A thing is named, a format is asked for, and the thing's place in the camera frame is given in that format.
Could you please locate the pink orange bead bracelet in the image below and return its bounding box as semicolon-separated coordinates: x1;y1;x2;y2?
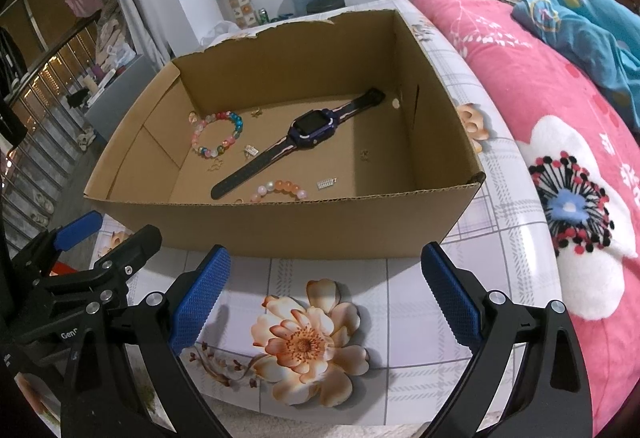
250;179;308;203

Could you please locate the pile of cloths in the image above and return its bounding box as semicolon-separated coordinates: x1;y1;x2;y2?
95;8;137;83

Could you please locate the blue printed garment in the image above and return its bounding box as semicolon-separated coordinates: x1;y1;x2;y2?
512;0;640;106

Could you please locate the cardboard box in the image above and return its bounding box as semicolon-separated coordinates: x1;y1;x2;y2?
82;9;487;259

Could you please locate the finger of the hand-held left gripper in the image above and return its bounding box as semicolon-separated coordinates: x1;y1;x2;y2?
34;224;163;307
7;212;104;279

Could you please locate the black bin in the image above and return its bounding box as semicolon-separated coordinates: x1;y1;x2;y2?
306;0;347;17

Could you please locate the dark strap smart watch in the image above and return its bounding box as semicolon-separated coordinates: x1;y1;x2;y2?
210;88;387;201

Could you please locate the pink flower blanket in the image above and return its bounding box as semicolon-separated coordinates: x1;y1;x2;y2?
397;0;640;438

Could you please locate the metal stair railing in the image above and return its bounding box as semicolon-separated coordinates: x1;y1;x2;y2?
0;12;108;229

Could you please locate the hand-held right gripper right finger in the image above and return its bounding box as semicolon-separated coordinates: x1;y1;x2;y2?
420;242;596;438

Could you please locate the white plastic bag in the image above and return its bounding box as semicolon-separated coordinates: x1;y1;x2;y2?
199;20;247;49

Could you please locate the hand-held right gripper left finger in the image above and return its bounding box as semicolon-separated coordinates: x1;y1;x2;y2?
60;244;233;438

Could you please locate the grey cabinet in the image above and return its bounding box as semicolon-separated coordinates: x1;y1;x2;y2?
82;52;166;143

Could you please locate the multicoloured bead bracelet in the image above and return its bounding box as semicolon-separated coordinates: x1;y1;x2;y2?
190;110;245;159

